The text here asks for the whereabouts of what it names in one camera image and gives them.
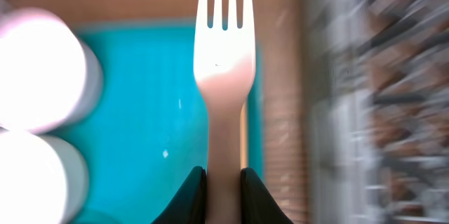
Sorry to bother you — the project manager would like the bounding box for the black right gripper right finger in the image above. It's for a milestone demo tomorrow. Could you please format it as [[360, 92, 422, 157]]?
[[240, 168, 293, 224]]

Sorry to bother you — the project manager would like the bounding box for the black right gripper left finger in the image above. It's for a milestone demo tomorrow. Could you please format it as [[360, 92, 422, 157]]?
[[152, 166, 207, 224]]

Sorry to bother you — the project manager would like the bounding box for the white plastic fork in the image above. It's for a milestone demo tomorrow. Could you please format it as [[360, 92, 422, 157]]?
[[194, 0, 256, 224]]

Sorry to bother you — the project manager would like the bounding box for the pink bowl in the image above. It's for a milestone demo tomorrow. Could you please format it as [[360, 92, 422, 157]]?
[[1, 8, 104, 134]]

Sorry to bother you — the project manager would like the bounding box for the grey dishwasher rack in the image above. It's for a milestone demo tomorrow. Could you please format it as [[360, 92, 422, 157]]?
[[304, 0, 448, 224]]

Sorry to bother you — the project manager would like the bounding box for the teal plastic tray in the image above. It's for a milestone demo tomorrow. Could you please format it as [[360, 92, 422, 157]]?
[[52, 18, 264, 224]]

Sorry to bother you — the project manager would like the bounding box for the white bowl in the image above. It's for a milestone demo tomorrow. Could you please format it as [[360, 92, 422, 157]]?
[[1, 131, 89, 223]]

